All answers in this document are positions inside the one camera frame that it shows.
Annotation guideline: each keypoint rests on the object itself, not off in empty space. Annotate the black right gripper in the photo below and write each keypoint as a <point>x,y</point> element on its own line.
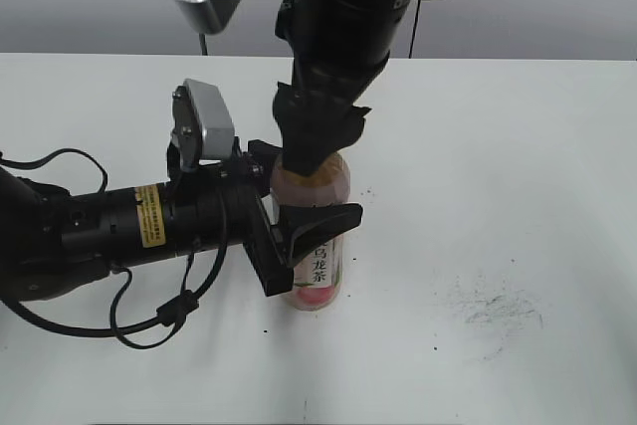
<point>311,115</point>

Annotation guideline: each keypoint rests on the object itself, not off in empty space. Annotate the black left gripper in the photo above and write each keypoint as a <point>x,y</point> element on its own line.
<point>229,195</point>

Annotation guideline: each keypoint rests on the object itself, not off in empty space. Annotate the oolong tea bottle pink label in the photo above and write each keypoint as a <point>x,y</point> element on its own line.
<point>318,276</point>

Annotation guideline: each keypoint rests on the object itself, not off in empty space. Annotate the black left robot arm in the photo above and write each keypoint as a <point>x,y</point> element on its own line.
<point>53,242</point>

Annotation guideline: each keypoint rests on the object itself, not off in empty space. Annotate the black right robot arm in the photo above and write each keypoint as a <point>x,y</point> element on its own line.
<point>340,47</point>

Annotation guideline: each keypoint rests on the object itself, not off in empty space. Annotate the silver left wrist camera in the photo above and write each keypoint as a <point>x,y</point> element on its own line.
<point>203,128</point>

